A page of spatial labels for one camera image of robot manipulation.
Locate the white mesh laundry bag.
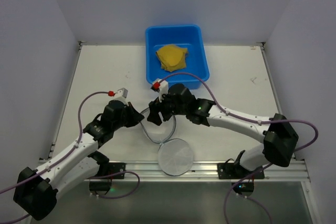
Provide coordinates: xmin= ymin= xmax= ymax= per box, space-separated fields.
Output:
xmin=140 ymin=108 xmax=194 ymax=177

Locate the yellow bra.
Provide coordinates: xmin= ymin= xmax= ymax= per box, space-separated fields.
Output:
xmin=155 ymin=44 xmax=188 ymax=72

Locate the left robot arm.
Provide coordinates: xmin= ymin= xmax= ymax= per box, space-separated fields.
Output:
xmin=13 ymin=100 xmax=144 ymax=220

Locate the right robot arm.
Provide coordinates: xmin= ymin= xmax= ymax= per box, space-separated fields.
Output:
xmin=147 ymin=83 xmax=298 ymax=178

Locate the blue plastic bin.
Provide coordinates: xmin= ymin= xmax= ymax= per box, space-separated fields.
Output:
xmin=145 ymin=24 xmax=209 ymax=89

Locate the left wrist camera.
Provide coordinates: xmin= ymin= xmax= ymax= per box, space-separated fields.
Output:
xmin=108 ymin=88 xmax=128 ymax=105

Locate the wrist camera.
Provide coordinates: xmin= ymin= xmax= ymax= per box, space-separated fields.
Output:
xmin=108 ymin=88 xmax=128 ymax=105
xmin=151 ymin=79 xmax=169 ymax=102

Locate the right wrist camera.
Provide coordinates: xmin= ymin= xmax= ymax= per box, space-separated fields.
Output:
xmin=151 ymin=79 xmax=169 ymax=102

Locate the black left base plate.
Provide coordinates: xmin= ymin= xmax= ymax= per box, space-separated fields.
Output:
xmin=106 ymin=162 xmax=126 ymax=179

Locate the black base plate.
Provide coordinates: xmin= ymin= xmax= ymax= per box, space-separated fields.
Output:
xmin=217 ymin=158 xmax=265 ymax=180
xmin=106 ymin=162 xmax=126 ymax=179

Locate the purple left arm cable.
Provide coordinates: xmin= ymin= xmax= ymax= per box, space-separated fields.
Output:
xmin=0 ymin=90 xmax=140 ymax=223

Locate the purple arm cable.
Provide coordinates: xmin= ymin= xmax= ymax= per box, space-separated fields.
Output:
xmin=160 ymin=72 xmax=319 ymax=224
xmin=0 ymin=90 xmax=140 ymax=223

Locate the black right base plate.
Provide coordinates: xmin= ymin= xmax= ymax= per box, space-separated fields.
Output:
xmin=217 ymin=158 xmax=265 ymax=180

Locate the aluminium mounting rail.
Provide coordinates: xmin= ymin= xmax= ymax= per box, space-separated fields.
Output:
xmin=125 ymin=161 xmax=310 ymax=182

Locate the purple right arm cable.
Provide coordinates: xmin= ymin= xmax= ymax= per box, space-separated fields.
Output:
xmin=160 ymin=72 xmax=319 ymax=224

